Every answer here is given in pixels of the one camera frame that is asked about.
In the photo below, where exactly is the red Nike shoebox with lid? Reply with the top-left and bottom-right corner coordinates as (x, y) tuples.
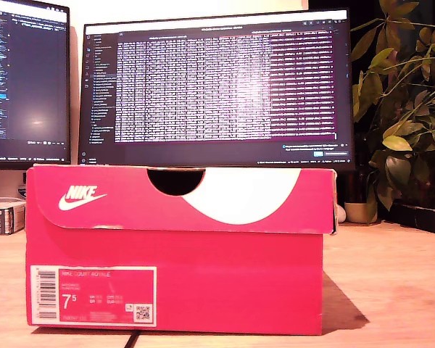
(25, 165), (339, 336)

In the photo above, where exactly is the small green and white box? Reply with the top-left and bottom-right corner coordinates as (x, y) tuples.
(0, 197), (27, 236)

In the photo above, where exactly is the wide computer monitor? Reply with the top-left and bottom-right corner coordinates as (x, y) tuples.
(78, 7), (357, 173)

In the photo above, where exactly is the white plant pot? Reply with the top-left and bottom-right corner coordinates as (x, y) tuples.
(344, 201), (379, 224)

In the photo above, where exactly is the green leafy houseplant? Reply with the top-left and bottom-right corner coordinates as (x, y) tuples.
(350, 0), (435, 212)

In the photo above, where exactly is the computer monitor with code editor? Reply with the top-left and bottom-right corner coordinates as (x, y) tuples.
(0, 0), (73, 171)

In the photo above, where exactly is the black planter tray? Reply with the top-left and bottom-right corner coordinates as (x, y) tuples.
(393, 201), (435, 233)

